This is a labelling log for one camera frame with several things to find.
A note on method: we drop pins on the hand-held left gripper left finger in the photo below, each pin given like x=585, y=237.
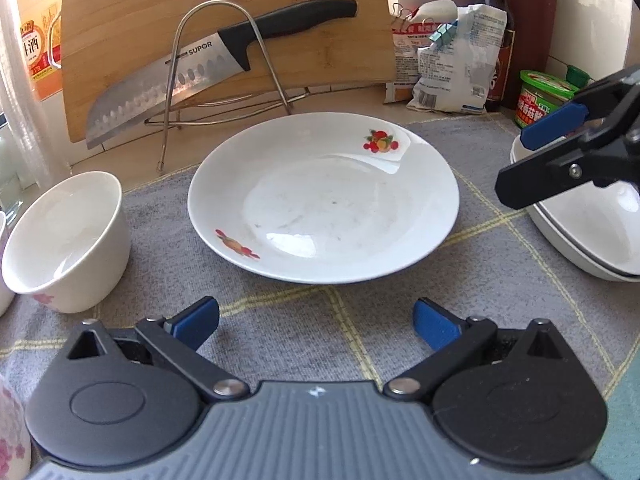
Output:
x=197, y=322

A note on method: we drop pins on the metal binder clip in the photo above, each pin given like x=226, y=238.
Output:
x=402, y=12

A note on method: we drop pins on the white printed bag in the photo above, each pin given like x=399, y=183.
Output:
x=465, y=60

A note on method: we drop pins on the tall plastic wrap roll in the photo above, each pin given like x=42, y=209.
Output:
x=20, y=110

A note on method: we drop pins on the grey checked towel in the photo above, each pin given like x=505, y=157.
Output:
x=500, y=285

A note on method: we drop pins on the dark red knife block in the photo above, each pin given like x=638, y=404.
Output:
x=532, y=35

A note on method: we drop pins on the red label white bag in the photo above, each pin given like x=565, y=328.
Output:
x=400, y=60

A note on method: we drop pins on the orange liquid jug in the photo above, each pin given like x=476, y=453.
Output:
x=37, y=45

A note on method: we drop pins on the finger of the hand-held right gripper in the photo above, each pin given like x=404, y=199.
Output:
x=540, y=180
x=550, y=127

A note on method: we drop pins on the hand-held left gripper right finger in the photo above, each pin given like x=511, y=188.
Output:
x=435, y=327

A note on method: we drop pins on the white bowls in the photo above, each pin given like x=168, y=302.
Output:
x=590, y=230

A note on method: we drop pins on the teal binder clip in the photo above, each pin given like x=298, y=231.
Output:
x=442, y=35

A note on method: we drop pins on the white pink flower bowl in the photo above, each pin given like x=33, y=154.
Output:
x=65, y=230
x=12, y=435
x=5, y=270

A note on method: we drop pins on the small green container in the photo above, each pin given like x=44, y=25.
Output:
x=580, y=75

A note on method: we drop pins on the green lid sauce jar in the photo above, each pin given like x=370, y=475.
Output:
x=537, y=105

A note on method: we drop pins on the bamboo cutting board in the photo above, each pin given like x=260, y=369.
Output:
x=150, y=35

